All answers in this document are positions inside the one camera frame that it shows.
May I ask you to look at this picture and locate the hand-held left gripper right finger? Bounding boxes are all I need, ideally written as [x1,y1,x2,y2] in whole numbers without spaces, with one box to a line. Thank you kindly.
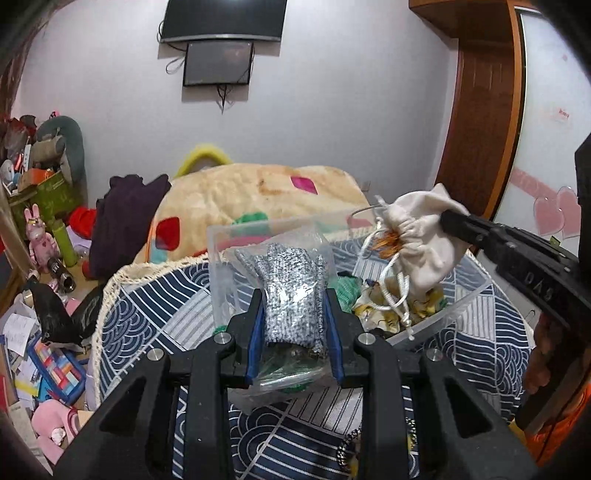
[323,287,541,480]

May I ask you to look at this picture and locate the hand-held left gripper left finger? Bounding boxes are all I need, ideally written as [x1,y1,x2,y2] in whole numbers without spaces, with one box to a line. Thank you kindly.
[55,288,269,480]

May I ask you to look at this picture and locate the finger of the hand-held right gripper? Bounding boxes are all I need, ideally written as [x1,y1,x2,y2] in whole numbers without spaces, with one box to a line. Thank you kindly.
[438,210,502,261]

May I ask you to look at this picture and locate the white drawstring pouch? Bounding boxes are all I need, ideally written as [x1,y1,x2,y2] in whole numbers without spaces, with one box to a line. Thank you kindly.
[360,183,470,340]

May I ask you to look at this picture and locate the grey knit gloves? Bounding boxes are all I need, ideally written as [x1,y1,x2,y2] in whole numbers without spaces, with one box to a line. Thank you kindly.
[230,226,339,403]

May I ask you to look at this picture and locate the clear plastic storage box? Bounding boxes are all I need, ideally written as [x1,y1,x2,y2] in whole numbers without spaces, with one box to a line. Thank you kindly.
[206,207,491,358]

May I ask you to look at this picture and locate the person's orange-sleeved right forearm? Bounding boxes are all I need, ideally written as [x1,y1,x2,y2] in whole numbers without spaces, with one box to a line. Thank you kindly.
[525,388,591,468]

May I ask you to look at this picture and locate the person's right hand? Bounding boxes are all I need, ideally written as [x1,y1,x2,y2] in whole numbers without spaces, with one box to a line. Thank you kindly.
[525,316,563,394]

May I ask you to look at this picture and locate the green knit cloth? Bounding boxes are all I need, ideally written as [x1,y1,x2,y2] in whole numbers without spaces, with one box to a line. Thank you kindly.
[335,272,365,310]

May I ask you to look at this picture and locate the yellow printed cloth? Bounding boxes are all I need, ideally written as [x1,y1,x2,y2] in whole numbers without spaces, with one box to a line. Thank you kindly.
[353,281,446,330]

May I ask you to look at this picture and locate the blue patterned round mat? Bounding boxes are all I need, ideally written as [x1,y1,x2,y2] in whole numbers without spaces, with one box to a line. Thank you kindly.
[93,231,533,480]

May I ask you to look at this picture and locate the brown wooden wardrobe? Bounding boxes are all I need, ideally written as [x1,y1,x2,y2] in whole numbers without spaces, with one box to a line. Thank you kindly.
[409,0,529,220]

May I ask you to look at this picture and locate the white door with pink hearts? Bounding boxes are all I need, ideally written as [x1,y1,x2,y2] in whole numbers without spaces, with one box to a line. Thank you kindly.
[489,9,591,259]

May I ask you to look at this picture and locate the beige blanket with coloured patches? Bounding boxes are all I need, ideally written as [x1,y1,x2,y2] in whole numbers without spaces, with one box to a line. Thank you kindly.
[147,161,370,271]

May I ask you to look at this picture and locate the dark purple cloth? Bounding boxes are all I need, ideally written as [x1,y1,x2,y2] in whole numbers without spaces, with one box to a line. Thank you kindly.
[89,174,171,280]

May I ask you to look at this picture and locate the black plastic bag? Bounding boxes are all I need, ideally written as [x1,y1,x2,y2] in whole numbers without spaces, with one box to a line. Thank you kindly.
[28,279,106,347]

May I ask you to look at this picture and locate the colourful striped pouch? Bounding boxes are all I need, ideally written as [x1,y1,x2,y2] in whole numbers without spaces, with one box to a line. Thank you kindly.
[27,335,88,409]

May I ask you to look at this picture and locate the black flashlight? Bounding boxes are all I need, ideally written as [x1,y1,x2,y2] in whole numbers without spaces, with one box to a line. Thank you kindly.
[46,257,77,292]

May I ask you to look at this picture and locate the red cloth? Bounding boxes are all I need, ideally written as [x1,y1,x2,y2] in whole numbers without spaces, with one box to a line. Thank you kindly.
[68,207,99,241]

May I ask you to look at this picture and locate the green bottle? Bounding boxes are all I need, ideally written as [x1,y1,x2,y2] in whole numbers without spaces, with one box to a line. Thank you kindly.
[52,219,79,268]

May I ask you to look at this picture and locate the pink slipper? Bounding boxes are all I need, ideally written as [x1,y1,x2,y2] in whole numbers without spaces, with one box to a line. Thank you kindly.
[31,399,93,455]

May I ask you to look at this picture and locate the pink bunny toy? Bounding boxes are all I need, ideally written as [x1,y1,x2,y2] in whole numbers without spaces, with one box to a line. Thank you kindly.
[24,205,60,273]

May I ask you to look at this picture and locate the green cardboard box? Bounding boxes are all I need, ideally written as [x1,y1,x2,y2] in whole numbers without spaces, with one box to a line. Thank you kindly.
[8,168,70,241]

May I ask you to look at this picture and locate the grey plush pillow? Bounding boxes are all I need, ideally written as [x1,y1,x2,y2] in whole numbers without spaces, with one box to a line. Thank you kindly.
[36,115,88,208]

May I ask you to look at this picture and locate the silver metal ring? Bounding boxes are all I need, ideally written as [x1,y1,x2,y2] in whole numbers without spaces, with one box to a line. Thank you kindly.
[350,202,389,221]

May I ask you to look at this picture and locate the black and white braided cord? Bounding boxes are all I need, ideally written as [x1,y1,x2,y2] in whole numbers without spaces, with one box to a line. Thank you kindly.
[337,428,362,469]

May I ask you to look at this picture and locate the yellow-green plush ring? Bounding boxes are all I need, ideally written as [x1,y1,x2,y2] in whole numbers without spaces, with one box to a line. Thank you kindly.
[175,144,234,178]

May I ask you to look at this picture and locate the small black wall monitor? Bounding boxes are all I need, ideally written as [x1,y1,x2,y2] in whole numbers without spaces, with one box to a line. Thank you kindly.
[182,41,256,88]

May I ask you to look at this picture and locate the wall-mounted black television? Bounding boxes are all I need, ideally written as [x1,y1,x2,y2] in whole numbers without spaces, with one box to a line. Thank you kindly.
[159,0,288,44]

